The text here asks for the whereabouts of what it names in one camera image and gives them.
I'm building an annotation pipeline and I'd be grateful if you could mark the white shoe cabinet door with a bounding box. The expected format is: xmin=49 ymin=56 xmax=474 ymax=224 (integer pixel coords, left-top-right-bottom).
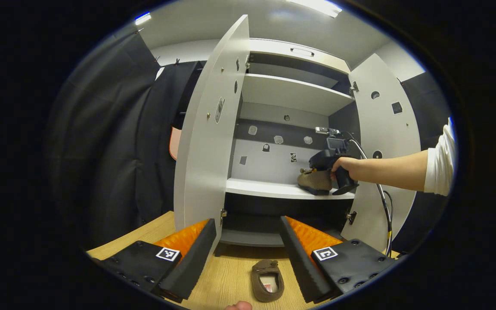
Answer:
xmin=174 ymin=15 xmax=250 ymax=254
xmin=341 ymin=53 xmax=422 ymax=254

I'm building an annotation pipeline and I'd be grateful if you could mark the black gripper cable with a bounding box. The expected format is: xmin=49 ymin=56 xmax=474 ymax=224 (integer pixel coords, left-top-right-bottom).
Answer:
xmin=346 ymin=130 xmax=394 ymax=257

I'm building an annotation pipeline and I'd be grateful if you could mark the white cabinet shelf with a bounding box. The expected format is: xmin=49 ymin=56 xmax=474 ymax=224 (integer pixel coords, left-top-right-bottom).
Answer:
xmin=242 ymin=73 xmax=355 ymax=117
xmin=226 ymin=177 xmax=355 ymax=200

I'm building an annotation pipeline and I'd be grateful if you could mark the white shoe cabinet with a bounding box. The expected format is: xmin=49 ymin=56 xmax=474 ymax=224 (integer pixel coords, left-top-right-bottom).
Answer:
xmin=220 ymin=38 xmax=361 ymax=248

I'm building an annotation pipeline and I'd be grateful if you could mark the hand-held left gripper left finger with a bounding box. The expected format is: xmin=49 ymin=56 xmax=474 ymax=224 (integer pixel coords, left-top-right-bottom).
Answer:
xmin=99 ymin=219 xmax=217 ymax=304

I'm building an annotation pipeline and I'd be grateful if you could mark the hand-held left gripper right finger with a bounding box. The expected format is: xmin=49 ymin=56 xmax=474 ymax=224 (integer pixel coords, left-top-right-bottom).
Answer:
xmin=279 ymin=216 xmax=397 ymax=304

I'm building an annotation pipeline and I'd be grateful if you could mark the black backdrop cloth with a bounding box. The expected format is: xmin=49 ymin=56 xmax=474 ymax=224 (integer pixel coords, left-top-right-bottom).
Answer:
xmin=136 ymin=60 xmax=208 ymax=224
xmin=43 ymin=30 xmax=162 ymax=254
xmin=392 ymin=71 xmax=453 ymax=254

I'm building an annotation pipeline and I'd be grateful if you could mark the white shirt sleeve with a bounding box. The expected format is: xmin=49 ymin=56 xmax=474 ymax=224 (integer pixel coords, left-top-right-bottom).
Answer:
xmin=423 ymin=117 xmax=456 ymax=197

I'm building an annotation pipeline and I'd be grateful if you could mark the brown fuzzy shoe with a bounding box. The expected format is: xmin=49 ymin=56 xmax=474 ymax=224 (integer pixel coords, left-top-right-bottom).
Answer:
xmin=297 ymin=168 xmax=333 ymax=196
xmin=250 ymin=259 xmax=285 ymax=303

